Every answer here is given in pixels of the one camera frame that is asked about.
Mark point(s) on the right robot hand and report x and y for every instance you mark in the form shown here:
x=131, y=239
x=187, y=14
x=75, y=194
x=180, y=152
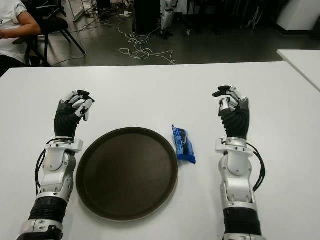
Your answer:
x=237, y=120

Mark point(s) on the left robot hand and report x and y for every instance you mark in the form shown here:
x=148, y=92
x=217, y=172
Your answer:
x=65, y=120

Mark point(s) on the blue Oreo packet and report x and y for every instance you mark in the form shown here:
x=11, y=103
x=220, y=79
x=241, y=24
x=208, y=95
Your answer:
x=183, y=147

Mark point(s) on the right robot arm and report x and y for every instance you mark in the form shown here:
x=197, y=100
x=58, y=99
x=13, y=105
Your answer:
x=237, y=180

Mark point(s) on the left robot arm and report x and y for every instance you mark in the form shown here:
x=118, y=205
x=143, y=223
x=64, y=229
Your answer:
x=53, y=180

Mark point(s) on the round brown tray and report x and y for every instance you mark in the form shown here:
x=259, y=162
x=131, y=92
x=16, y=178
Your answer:
x=127, y=175

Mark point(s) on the white side table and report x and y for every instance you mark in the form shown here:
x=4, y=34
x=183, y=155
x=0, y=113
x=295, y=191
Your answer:
x=303, y=65

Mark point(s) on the black chair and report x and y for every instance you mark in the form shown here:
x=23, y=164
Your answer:
x=53, y=23

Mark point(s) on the seated person white shirt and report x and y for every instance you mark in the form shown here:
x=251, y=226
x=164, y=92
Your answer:
x=10, y=37

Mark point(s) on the white panel board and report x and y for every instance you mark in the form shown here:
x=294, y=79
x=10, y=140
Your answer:
x=75, y=10

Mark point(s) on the white power strip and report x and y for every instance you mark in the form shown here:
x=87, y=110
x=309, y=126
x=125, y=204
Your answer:
x=125, y=14

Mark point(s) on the white machine housing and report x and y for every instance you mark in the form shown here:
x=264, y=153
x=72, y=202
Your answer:
x=300, y=15

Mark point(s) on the silver humanoid robot legs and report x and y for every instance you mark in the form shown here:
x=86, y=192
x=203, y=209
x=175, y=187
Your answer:
x=166, y=20

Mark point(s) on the black cabinet on casters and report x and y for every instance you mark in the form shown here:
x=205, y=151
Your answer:
x=147, y=17

